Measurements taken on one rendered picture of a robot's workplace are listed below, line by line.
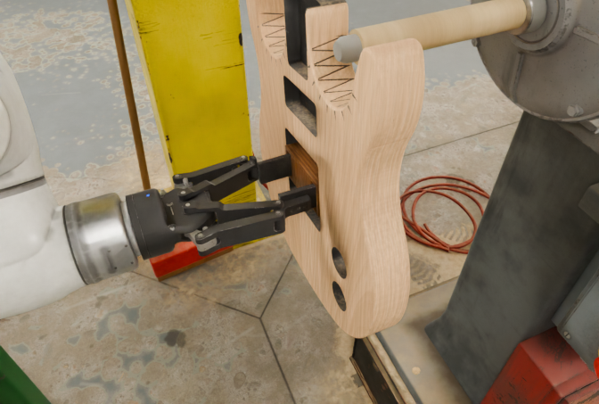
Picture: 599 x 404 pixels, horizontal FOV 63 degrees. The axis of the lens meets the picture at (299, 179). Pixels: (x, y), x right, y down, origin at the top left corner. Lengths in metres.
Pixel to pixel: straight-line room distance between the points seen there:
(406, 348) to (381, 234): 0.89
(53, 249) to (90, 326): 1.29
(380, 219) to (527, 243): 0.50
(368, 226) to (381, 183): 0.04
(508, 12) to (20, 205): 0.50
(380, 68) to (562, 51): 0.24
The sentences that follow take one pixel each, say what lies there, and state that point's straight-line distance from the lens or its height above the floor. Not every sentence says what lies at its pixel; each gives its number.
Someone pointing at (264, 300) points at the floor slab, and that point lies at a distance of 1.74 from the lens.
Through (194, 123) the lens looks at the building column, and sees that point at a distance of 1.53.
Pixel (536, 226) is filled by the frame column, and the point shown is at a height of 0.85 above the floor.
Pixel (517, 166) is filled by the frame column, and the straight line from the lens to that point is 0.90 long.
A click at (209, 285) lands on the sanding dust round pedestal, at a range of 1.79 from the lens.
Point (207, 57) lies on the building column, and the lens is 1.43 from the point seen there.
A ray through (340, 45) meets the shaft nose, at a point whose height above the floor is 1.26.
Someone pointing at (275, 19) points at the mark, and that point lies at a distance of 0.64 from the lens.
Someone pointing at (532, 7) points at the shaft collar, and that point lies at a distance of 0.55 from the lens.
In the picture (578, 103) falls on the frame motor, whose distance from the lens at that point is 0.58.
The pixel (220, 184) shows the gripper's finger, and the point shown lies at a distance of 0.59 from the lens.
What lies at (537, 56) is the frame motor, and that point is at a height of 1.20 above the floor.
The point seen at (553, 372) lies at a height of 0.62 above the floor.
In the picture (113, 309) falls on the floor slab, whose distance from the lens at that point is 1.83.
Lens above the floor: 1.47
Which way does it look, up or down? 44 degrees down
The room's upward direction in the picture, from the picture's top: straight up
